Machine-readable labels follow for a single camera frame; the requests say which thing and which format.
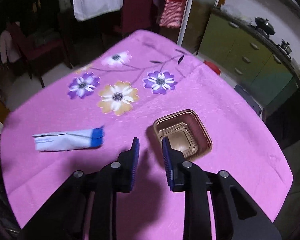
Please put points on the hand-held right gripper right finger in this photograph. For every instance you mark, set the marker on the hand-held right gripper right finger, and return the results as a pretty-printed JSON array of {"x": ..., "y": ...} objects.
[{"x": 166, "y": 160}]

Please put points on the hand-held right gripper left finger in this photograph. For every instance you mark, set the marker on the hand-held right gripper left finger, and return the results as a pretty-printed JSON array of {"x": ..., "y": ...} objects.
[{"x": 135, "y": 155}]

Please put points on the brown plastic tray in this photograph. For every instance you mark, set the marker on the brown plastic tray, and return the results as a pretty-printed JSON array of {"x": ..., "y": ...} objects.
[{"x": 190, "y": 127}]

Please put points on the white tube with blue cap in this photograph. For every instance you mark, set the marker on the white tube with blue cap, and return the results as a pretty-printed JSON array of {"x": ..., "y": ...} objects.
[{"x": 62, "y": 140}]

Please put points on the pink floral tablecloth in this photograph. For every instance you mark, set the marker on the pink floral tablecloth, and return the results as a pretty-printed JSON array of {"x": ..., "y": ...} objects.
[{"x": 215, "y": 100}]

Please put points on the blue grey floor mat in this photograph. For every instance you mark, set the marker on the blue grey floor mat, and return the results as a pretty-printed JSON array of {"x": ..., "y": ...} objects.
[{"x": 250, "y": 100}]

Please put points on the red stool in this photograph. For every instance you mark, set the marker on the red stool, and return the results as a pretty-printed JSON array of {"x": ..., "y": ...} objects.
[{"x": 212, "y": 67}]

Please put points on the green kitchen cabinet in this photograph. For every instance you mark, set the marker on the green kitchen cabinet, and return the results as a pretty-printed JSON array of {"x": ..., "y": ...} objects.
[{"x": 240, "y": 50}]

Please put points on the dark red chair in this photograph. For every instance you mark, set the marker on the dark red chair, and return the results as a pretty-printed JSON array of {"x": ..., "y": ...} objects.
[
  {"x": 40, "y": 47},
  {"x": 137, "y": 10}
]

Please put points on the red striped bag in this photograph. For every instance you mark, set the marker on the red striped bag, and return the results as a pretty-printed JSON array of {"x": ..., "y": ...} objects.
[{"x": 172, "y": 7}]

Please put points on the steel cooking pot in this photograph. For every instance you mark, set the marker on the steel cooking pot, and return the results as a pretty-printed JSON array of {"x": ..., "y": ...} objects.
[{"x": 285, "y": 47}]

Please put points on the black wok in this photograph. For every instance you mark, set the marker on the black wok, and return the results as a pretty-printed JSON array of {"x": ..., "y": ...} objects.
[{"x": 265, "y": 26}]

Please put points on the pink garment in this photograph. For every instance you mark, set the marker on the pink garment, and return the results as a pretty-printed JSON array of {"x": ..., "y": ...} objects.
[{"x": 7, "y": 47}]

